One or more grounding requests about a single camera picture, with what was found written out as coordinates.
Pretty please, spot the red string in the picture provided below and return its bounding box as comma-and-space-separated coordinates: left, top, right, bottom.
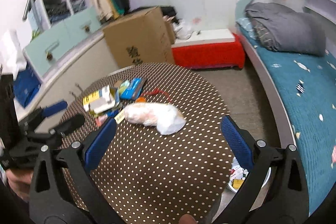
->
142, 88, 173, 104

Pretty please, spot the orange bottle cap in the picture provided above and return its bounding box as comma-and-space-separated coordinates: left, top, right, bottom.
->
136, 97, 146, 103

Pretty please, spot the white trash bin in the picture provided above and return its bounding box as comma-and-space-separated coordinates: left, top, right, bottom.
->
226, 156, 272, 193

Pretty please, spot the person's left hand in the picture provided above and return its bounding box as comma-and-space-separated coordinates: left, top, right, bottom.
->
6, 169, 34, 202

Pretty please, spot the blue bag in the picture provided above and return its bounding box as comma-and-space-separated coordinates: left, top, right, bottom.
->
13, 64, 41, 108

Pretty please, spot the yellow white carton pack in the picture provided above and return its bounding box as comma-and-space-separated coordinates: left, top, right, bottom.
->
83, 85, 120, 114

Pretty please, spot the small yellow tag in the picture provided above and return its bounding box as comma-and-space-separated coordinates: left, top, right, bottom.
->
114, 110, 125, 124

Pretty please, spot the blue snack wrapper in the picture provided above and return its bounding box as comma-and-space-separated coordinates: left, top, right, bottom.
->
120, 77, 147, 101

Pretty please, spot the white crumpled plastic bag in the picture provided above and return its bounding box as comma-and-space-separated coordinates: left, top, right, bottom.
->
123, 102, 186, 136

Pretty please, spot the brown polka dot tablecloth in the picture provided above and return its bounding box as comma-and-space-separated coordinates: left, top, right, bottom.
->
62, 63, 234, 223

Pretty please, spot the red covered bench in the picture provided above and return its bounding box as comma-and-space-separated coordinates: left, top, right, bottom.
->
172, 33, 245, 69

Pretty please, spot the teal quilted bed cover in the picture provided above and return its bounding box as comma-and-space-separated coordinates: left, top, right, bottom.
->
238, 27, 335, 213

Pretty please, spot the large cardboard box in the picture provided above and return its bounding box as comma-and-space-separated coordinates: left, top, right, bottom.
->
103, 7, 175, 68

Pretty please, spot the grey folded duvet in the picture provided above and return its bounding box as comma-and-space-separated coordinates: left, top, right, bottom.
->
245, 2, 326, 57

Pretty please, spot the white plastic bag on bench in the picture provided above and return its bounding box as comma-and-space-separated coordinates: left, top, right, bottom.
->
172, 20, 194, 40

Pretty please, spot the white bed frame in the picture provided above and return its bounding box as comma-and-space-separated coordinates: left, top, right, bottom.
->
236, 25, 297, 148

